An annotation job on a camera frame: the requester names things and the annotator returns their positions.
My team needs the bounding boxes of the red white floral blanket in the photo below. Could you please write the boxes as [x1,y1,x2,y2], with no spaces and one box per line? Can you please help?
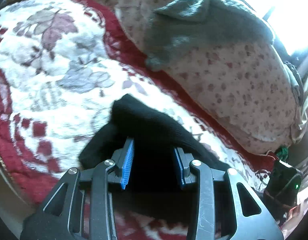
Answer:
[0,0,278,240]

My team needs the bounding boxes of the black knit pants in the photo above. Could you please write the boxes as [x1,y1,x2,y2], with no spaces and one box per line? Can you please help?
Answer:
[79,94,229,222]

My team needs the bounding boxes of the floral beige quilt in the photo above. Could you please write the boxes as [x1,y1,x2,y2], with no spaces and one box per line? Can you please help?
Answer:
[95,0,299,154]

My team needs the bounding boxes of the grey fleece garment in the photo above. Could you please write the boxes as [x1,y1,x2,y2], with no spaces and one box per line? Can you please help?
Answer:
[144,0,275,71]

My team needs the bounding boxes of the green object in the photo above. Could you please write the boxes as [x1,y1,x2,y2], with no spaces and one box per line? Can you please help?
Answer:
[275,146,289,162]

